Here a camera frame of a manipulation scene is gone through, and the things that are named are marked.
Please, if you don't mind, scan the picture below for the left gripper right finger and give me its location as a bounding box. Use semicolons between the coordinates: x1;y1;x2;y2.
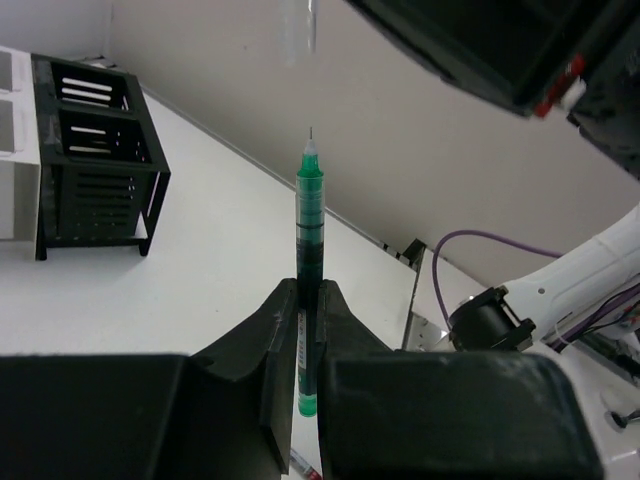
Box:
317;280;605;479

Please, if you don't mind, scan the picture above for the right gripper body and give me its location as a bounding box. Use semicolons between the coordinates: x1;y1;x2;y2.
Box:
349;1;639;177

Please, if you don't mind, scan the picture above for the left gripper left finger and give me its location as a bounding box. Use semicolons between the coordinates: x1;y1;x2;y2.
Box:
1;279;297;479

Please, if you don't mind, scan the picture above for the red gel pen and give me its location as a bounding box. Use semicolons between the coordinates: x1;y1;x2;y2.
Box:
290;449;323;480

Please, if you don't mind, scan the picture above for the green gel pen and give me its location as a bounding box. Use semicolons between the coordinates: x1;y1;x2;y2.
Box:
296;138;325;418

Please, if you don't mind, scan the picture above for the clear pen cap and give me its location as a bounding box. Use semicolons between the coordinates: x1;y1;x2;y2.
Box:
280;0;319;66

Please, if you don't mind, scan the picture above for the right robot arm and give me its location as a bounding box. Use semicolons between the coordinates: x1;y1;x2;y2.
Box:
352;1;639;479

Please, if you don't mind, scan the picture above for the black slotted container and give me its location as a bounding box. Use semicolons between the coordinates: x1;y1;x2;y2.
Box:
31;55;171;261

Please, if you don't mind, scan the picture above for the white slotted container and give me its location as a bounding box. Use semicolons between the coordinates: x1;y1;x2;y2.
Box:
1;46;41;242

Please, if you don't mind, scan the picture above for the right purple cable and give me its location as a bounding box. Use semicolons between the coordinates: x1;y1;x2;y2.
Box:
431;229;640;351

